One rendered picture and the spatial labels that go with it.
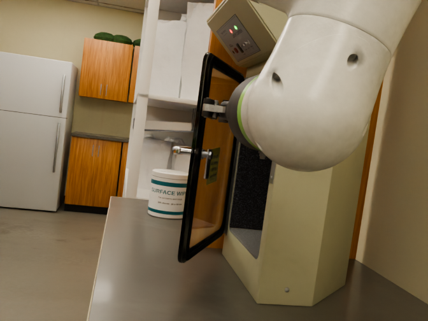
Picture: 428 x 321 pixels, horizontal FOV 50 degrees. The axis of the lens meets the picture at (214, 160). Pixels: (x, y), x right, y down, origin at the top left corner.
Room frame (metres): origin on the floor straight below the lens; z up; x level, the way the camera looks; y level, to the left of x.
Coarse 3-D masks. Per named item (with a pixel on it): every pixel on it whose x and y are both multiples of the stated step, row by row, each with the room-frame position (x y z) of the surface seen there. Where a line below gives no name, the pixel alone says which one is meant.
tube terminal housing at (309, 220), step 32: (256, 64) 1.07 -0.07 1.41; (352, 160) 0.95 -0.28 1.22; (288, 192) 0.84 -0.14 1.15; (320, 192) 0.85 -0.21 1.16; (352, 192) 0.98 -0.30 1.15; (288, 224) 0.84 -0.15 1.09; (320, 224) 0.86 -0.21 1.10; (352, 224) 1.01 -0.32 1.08; (224, 256) 1.12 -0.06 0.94; (288, 256) 0.84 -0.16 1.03; (320, 256) 0.86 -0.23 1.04; (256, 288) 0.85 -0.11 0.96; (288, 288) 0.85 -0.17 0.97; (320, 288) 0.89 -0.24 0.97
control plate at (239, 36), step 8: (232, 16) 0.93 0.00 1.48; (224, 24) 1.01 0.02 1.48; (232, 24) 0.96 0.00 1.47; (240, 24) 0.92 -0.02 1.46; (224, 32) 1.05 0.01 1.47; (240, 32) 0.96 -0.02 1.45; (224, 40) 1.09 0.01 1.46; (232, 40) 1.03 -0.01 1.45; (240, 40) 0.99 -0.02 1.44; (248, 40) 0.94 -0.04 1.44; (232, 48) 1.07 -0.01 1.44; (248, 48) 0.98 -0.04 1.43; (256, 48) 0.94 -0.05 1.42; (240, 56) 1.06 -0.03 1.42; (248, 56) 1.01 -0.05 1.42
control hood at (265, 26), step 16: (224, 0) 0.92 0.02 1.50; (240, 0) 0.84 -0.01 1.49; (224, 16) 0.98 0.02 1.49; (240, 16) 0.90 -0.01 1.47; (256, 16) 0.83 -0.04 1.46; (272, 16) 0.83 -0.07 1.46; (256, 32) 0.88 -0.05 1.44; (272, 32) 0.83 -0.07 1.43; (272, 48) 0.87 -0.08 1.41; (240, 64) 1.12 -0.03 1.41
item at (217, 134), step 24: (216, 72) 0.91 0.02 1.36; (216, 96) 0.93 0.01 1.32; (216, 120) 0.95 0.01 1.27; (192, 144) 0.85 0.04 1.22; (216, 144) 0.97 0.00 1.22; (192, 168) 0.84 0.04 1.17; (216, 168) 1.00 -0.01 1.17; (216, 192) 1.02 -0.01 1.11; (216, 216) 1.05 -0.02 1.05; (192, 240) 0.90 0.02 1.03
